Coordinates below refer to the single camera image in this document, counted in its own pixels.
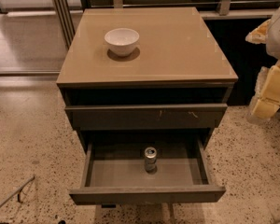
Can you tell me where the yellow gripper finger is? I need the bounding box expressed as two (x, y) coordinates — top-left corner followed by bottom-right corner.
(245, 20), (271, 44)
(247, 61), (280, 124)

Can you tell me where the silver redbull can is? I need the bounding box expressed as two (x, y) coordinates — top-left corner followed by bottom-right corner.
(145, 147), (157, 172)

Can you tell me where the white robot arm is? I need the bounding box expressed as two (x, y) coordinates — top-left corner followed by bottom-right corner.
(245, 7), (280, 124)

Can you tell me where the closed top drawer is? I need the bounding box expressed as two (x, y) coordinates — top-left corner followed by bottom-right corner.
(65, 104), (227, 131)

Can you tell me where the grey drawer cabinet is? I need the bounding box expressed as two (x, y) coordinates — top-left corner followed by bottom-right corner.
(57, 7), (237, 146)

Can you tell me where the open middle drawer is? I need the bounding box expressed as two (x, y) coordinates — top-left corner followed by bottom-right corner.
(70, 140), (226, 205)

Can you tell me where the white ceramic bowl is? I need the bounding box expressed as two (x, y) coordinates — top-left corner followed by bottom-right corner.
(105, 28), (140, 57)

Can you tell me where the metal rod on floor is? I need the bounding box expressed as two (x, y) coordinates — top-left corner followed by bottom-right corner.
(0, 175), (35, 208)

